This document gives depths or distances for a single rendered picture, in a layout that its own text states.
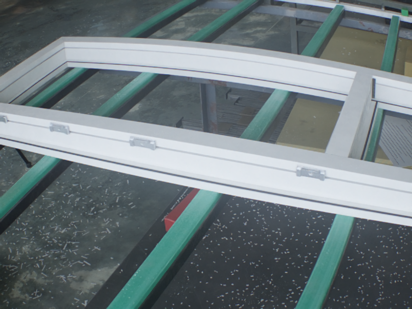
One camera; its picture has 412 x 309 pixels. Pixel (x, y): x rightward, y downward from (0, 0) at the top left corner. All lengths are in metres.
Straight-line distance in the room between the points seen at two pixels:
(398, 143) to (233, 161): 0.76
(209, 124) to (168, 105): 1.64
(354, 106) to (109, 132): 0.46
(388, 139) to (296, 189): 0.72
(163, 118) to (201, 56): 1.74
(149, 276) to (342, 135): 0.41
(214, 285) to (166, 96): 2.27
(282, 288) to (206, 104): 0.63
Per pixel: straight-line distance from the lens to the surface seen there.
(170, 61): 1.41
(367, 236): 1.31
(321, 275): 0.79
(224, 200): 0.98
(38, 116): 1.14
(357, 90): 1.16
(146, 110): 3.20
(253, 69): 1.33
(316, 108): 1.74
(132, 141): 1.00
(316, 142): 1.55
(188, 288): 1.17
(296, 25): 2.62
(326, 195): 0.92
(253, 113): 2.38
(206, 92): 1.55
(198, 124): 2.31
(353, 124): 1.02
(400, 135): 1.63
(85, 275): 2.13
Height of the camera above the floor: 1.41
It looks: 31 degrees down
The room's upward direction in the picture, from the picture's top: 4 degrees counter-clockwise
